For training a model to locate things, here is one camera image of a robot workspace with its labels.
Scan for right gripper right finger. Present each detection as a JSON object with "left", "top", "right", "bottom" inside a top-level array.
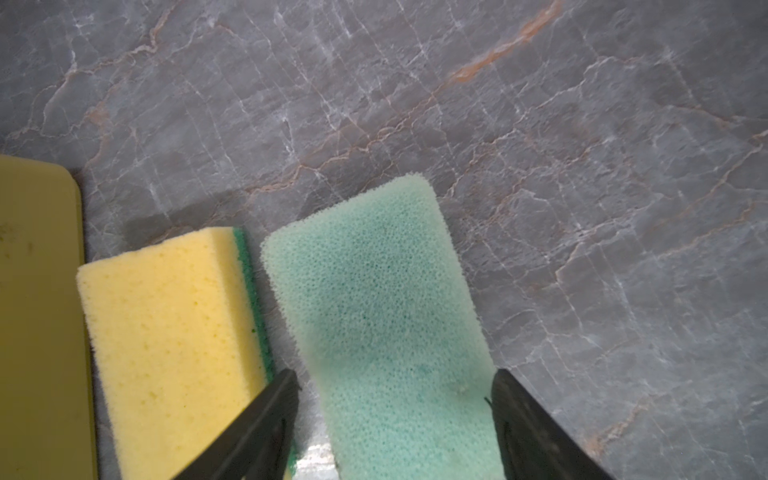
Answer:
[{"left": 487, "top": 369, "right": 612, "bottom": 480}]

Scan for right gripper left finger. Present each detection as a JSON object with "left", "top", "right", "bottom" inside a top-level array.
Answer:
[{"left": 175, "top": 369, "right": 300, "bottom": 480}]

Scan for yellow green-backed sponge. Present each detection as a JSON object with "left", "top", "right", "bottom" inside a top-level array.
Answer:
[{"left": 76, "top": 227, "right": 274, "bottom": 479}]

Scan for light green sponge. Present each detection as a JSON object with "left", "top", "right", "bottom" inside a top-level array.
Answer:
[{"left": 261, "top": 174, "right": 504, "bottom": 479}]

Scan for green three-drawer cabinet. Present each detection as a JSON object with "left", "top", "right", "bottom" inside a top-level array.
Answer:
[{"left": 1, "top": 155, "right": 98, "bottom": 479}]

